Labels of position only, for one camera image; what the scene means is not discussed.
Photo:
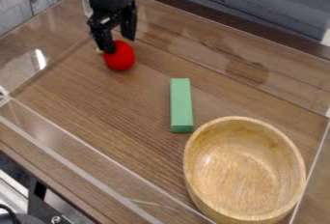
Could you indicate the clear acrylic corner bracket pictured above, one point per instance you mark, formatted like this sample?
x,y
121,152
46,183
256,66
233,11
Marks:
x,y
89,2

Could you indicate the black table clamp mount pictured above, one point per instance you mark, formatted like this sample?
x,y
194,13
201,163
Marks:
x,y
39,208

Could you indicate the clear acrylic tray wall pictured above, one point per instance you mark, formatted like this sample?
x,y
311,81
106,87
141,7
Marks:
x,y
102,150

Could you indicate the wooden bowl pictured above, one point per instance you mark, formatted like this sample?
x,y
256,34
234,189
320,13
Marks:
x,y
245,171

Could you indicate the green rectangular block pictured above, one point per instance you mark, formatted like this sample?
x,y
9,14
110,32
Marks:
x,y
181,105

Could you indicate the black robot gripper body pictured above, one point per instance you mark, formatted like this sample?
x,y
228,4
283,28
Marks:
x,y
116,22

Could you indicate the red plush strawberry toy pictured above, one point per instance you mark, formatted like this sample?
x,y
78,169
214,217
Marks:
x,y
122,59

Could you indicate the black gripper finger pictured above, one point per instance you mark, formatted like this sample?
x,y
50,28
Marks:
x,y
102,35
129,22

